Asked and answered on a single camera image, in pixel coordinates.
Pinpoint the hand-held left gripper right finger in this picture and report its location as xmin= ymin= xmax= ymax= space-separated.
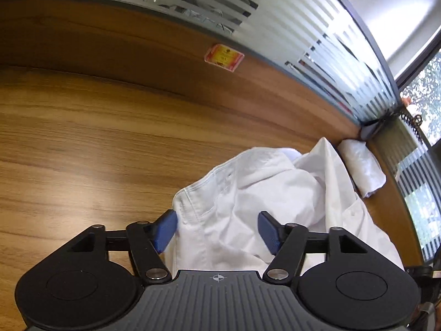
xmin=258 ymin=211 xmax=372 ymax=285

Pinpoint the window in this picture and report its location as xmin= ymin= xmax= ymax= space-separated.
xmin=396 ymin=48 xmax=441 ymax=256

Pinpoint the striped glass desk partition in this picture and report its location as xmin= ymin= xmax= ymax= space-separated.
xmin=369 ymin=117 xmax=436 ymax=266
xmin=0 ymin=0 xmax=404 ymax=138

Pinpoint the white dress shirt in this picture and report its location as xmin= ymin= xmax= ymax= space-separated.
xmin=172 ymin=137 xmax=405 ymax=276

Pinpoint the grey partition corner bracket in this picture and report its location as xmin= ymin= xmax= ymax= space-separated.
xmin=360 ymin=117 xmax=390 ymax=140

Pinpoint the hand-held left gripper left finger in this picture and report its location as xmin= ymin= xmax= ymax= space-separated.
xmin=65 ymin=210 xmax=178 ymax=285

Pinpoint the red yellow sticker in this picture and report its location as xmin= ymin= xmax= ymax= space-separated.
xmin=205 ymin=44 xmax=245 ymax=72

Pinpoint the folded white shirt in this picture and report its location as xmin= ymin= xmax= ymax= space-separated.
xmin=337 ymin=139 xmax=387 ymax=198

